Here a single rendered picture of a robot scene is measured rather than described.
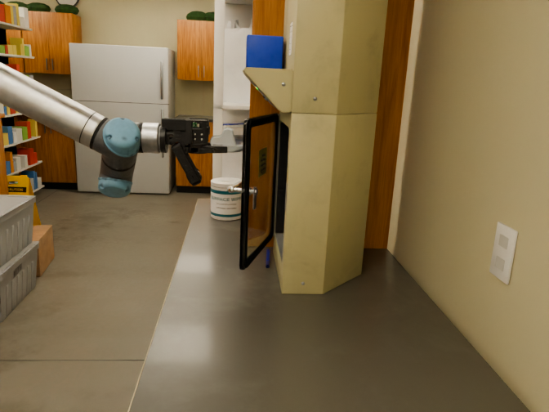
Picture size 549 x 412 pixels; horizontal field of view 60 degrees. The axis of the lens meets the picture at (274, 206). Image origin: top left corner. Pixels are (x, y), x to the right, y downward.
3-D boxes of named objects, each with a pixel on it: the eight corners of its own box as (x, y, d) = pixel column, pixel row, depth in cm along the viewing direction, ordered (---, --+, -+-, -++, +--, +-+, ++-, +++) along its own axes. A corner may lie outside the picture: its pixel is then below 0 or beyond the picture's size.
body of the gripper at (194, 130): (209, 121, 115) (158, 118, 114) (209, 156, 118) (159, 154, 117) (211, 118, 123) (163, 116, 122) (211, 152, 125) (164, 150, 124)
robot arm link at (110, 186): (97, 176, 104) (104, 133, 109) (95, 197, 114) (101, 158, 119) (134, 181, 107) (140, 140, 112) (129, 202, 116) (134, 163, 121)
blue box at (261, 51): (278, 71, 142) (280, 39, 140) (282, 70, 132) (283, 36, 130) (245, 69, 141) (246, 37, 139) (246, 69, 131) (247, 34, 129)
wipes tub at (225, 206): (242, 212, 201) (243, 177, 198) (243, 221, 189) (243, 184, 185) (211, 211, 200) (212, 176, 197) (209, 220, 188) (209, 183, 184)
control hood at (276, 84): (279, 105, 145) (281, 71, 143) (291, 113, 114) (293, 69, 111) (242, 104, 144) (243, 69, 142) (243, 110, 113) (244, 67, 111)
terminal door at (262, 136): (272, 238, 155) (278, 112, 145) (242, 272, 126) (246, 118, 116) (270, 237, 155) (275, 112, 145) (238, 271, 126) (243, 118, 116)
